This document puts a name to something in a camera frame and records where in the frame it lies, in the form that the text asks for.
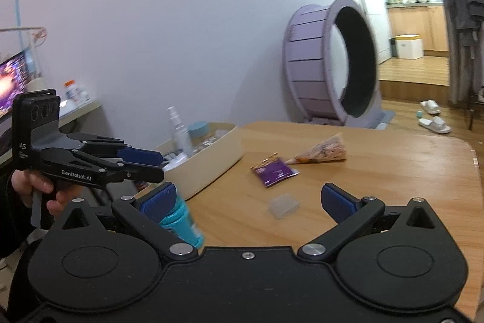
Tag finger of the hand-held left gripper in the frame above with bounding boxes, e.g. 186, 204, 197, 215
66, 133, 164, 166
74, 147, 166, 184

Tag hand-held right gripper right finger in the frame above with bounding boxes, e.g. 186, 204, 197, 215
298, 183, 436, 263

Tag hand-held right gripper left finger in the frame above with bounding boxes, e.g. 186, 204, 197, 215
55, 182, 199, 261

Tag teal plastic bottle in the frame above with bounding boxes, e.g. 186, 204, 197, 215
158, 194, 205, 248

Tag jar with blue-grey lid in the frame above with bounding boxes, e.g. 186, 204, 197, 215
188, 121, 220, 155

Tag beige storage container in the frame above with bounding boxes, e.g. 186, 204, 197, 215
149, 122, 243, 200

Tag person's left hand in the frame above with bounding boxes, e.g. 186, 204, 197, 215
11, 169, 82, 216

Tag white crumpled packet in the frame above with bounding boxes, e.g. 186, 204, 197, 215
162, 152, 190, 172

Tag clear spray bottle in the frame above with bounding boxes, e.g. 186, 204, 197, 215
167, 106, 194, 157

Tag white side desk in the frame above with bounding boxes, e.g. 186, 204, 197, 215
57, 100, 103, 130

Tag cone-shaped snack packet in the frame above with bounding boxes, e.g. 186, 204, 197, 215
284, 133, 347, 165

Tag small clear plastic box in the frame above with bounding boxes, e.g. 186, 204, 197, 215
268, 193, 299, 221

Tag computer monitor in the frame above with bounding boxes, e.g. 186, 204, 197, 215
0, 51, 31, 123

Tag white bottle with orange lid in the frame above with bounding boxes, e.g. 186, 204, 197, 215
64, 80, 89, 105

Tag purple snack packet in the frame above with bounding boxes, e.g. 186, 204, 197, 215
250, 154, 300, 189

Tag white slipper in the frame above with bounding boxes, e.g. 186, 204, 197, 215
418, 116, 452, 134
420, 100, 442, 115

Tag purple cat exercise wheel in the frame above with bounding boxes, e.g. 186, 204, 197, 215
283, 0, 396, 129

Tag white box with yellow lid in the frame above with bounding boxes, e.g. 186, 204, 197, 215
395, 34, 423, 60

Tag wooden lower kitchen cabinet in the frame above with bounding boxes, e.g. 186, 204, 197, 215
388, 5, 449, 53

